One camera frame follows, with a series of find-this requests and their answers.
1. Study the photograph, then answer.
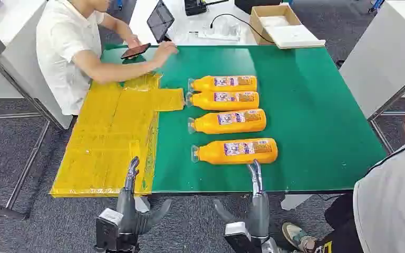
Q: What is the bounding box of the black smartphone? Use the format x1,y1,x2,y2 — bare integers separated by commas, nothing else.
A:
120,43,152,60

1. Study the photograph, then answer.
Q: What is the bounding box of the black cable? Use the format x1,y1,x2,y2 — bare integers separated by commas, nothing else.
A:
209,13,276,45

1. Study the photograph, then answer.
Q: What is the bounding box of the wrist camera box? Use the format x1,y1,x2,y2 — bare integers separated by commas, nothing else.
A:
95,208,124,251
224,222,261,253

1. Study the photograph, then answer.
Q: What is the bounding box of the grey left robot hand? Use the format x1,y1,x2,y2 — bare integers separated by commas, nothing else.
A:
116,156,173,236

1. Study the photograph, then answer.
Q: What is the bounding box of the white table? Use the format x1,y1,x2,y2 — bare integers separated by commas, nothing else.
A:
128,0,259,47
339,0,405,122
0,0,74,131

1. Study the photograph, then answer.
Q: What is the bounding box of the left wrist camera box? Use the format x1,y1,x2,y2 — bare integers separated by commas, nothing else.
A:
95,208,124,251

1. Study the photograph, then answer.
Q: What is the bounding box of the brown cardboard box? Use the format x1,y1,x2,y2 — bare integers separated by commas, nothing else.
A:
248,4,303,46

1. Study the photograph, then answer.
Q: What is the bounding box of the person's shoe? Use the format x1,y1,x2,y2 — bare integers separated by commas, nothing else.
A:
282,222,318,253

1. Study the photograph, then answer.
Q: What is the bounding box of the black electronic device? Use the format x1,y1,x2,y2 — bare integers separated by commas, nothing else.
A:
184,0,230,17

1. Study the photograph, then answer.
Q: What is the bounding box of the orange drink bottle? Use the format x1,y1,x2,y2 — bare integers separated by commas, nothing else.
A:
187,109,267,135
185,91,260,112
190,138,279,166
188,75,258,93

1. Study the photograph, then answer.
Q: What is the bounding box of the white table foot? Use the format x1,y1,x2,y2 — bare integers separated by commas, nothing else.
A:
134,196,151,213
280,193,314,211

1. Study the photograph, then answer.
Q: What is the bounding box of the person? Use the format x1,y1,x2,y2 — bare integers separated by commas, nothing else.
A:
35,0,180,116
281,100,405,253

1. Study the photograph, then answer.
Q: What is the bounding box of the yellow plastic sheet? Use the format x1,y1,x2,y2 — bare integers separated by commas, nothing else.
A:
50,72,185,199

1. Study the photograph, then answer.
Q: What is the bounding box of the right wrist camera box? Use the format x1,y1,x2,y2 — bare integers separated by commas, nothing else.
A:
224,222,261,253

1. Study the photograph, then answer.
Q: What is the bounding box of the white foam board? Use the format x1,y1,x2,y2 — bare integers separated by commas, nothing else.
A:
264,24,326,50

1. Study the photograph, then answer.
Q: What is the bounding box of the black tablet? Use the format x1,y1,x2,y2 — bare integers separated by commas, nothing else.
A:
146,0,175,44

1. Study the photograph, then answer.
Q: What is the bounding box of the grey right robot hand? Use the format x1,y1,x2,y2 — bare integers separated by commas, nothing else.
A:
213,159,271,240

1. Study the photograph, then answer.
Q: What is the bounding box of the green table mat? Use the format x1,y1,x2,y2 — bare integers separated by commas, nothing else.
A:
101,45,388,194

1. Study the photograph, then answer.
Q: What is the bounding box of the person's left hand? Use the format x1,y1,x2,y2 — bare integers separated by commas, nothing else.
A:
124,34,142,50

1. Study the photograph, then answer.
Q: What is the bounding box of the clear plastic packaging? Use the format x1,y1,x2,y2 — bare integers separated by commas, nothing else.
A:
188,16,246,43

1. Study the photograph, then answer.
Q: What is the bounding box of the person's right hand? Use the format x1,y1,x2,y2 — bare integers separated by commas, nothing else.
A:
152,41,180,67

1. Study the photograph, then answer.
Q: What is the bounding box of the metal table frame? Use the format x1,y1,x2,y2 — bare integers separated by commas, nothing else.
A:
0,111,52,221

